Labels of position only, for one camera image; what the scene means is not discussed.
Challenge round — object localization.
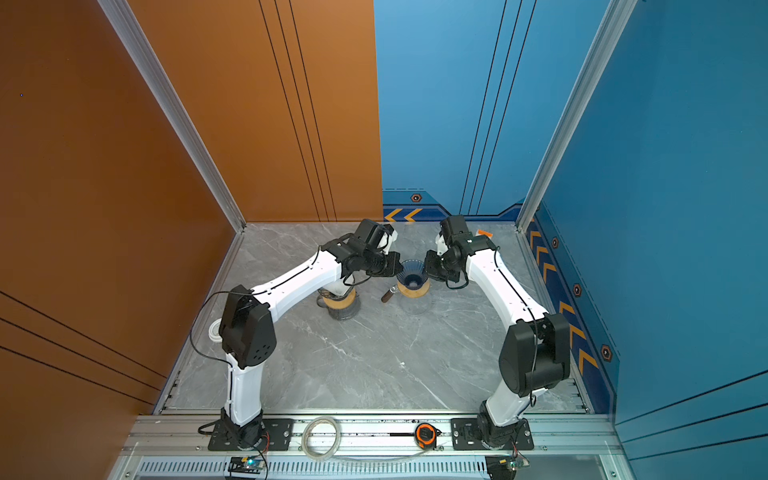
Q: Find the green circuit board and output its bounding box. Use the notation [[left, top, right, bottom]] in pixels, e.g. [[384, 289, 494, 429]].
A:
[[485, 456, 530, 480], [227, 456, 269, 479]]

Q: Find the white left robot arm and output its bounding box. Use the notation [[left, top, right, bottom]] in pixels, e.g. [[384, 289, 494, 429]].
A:
[[209, 242, 403, 451]]

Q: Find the grey glass carafe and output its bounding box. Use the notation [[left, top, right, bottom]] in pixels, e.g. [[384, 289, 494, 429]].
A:
[[316, 296, 361, 321]]

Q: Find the aluminium corner post right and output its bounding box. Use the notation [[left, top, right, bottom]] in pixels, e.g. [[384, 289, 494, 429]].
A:
[[516, 0, 637, 233]]

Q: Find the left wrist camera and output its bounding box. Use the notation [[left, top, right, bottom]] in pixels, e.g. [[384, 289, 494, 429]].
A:
[[352, 219, 398, 254]]

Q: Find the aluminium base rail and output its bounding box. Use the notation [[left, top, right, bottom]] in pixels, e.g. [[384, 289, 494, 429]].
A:
[[109, 410, 634, 479]]

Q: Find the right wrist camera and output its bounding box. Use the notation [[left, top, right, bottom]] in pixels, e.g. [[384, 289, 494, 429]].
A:
[[436, 215, 474, 255]]

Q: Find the green circuit board right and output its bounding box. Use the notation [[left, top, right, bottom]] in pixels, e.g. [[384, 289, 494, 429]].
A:
[[485, 456, 530, 480]]

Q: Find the green circuit board left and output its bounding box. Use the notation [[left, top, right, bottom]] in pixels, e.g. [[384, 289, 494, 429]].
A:
[[227, 456, 269, 479]]

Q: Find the orange black tape measure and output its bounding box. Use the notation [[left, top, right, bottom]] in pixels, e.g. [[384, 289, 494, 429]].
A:
[[414, 422, 442, 450]]

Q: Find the aluminium corner post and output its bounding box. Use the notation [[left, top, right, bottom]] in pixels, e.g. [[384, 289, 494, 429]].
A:
[[516, 0, 637, 233], [98, 0, 247, 233]]

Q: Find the clear coiled tube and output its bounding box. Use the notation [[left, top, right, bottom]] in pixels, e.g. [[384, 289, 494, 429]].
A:
[[300, 416, 342, 462]]

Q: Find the blue ribbed dripper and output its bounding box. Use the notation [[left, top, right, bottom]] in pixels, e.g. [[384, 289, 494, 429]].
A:
[[397, 259, 428, 285]]

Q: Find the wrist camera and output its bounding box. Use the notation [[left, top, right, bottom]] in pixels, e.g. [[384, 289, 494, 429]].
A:
[[436, 215, 474, 255], [352, 219, 398, 254]]

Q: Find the aluminium corner post left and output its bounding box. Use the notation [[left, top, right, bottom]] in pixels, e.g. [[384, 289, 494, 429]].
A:
[[98, 0, 247, 233]]

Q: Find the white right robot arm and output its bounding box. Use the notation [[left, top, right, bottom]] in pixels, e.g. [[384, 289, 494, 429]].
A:
[[425, 234, 571, 449]]

